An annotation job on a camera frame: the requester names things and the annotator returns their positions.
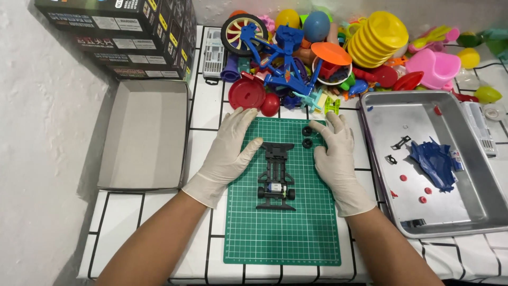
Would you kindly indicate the stack of yellow toy plates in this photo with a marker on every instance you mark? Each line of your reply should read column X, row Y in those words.
column 377, row 39

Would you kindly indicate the lime green toy piece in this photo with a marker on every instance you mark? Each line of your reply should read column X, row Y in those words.
column 332, row 106

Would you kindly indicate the purple plastic toy piece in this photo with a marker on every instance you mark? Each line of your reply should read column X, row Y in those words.
column 229, row 71

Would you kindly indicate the yellow plastic ball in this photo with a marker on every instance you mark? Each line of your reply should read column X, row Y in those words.
column 469, row 58

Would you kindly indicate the small black toy wheel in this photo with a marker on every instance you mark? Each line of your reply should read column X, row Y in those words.
column 307, row 143
column 306, row 131

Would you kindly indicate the person's left hand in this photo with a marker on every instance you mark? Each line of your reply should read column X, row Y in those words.
column 222, row 159

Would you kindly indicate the red round plastic lid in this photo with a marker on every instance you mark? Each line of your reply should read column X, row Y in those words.
column 246, row 94

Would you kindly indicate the heap of colourful plastic toys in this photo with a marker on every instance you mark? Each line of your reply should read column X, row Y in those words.
column 357, row 85

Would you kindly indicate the white black-grid tablecloth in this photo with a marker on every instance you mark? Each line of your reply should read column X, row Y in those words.
column 206, row 119

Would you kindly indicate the clear round lid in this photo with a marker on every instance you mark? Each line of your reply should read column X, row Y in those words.
column 492, row 112

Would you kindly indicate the yellow plastic egg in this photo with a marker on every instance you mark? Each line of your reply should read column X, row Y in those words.
column 287, row 18

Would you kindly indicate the small red plastic chip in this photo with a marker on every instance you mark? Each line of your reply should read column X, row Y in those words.
column 393, row 194

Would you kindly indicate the green cutting mat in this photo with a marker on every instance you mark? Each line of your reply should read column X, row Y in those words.
column 277, row 234

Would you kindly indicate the open grey cardboard box tray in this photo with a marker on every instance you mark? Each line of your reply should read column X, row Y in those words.
column 145, row 135

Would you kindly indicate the red toy paddle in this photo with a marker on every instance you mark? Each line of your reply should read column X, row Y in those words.
column 381, row 75

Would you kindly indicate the teal toy piece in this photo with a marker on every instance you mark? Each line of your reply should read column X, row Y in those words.
column 309, row 100

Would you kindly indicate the metal baking tray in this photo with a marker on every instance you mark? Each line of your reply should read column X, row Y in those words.
column 420, row 119

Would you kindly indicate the black toy car chassis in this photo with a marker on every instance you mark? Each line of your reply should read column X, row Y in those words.
column 276, row 174

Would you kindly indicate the black plastic bracket part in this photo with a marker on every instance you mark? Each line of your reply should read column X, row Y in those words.
column 401, row 142

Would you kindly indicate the person's right hand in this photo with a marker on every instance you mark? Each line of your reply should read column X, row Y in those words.
column 337, row 167

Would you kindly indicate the white bowl of toy pieces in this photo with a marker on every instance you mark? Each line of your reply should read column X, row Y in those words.
column 333, row 75

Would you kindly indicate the red plastic ball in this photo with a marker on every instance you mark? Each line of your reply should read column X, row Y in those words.
column 270, row 105

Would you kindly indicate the red toy leaf dish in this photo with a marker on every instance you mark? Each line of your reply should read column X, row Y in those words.
column 408, row 80

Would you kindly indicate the blue toy bicycle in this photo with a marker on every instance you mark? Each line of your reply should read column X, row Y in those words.
column 277, row 59

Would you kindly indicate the blue plastic egg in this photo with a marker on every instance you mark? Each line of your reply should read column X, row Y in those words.
column 316, row 26

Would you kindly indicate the white screwdriver bit case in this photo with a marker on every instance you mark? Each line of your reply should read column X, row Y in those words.
column 213, row 53

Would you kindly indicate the yellow-green toy lemon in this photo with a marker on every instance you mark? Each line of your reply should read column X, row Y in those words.
column 487, row 94

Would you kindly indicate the orange plastic disc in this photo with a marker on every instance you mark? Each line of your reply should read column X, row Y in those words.
column 331, row 53

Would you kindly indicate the small black clip part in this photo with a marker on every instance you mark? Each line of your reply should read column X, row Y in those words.
column 391, row 159

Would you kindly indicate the pink toy seat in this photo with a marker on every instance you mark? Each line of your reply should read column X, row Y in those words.
column 432, row 67

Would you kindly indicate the blue toy car body shell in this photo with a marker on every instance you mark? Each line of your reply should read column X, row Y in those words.
column 434, row 163

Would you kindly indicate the black printed carton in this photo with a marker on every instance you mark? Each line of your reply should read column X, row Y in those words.
column 131, row 58
column 127, row 43
column 119, row 14
column 139, row 73

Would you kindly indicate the clear plastic tool case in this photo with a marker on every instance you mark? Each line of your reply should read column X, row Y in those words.
column 480, row 127

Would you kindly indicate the small red plastic piece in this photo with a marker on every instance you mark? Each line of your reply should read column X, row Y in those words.
column 437, row 110

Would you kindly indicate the small white blue battery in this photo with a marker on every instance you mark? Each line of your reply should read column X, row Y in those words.
column 456, row 160

